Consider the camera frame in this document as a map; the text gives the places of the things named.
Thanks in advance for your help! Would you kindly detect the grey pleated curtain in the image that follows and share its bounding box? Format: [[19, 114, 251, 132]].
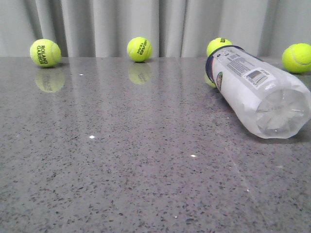
[[0, 0, 311, 57]]

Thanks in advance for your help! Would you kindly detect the clear plastic tennis ball can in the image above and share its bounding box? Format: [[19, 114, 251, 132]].
[[206, 45, 311, 139]]

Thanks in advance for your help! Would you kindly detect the Roland Garros tennis ball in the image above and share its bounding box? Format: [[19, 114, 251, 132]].
[[30, 39, 62, 67]]

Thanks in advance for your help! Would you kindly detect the Wilson tennis ball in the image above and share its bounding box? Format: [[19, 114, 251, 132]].
[[206, 37, 233, 57]]

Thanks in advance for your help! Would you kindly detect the plain yellow tennis ball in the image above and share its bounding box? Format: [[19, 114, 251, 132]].
[[281, 43, 311, 73]]

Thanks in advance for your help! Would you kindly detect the Head Team tennis ball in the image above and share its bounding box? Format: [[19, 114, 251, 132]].
[[127, 37, 153, 63]]

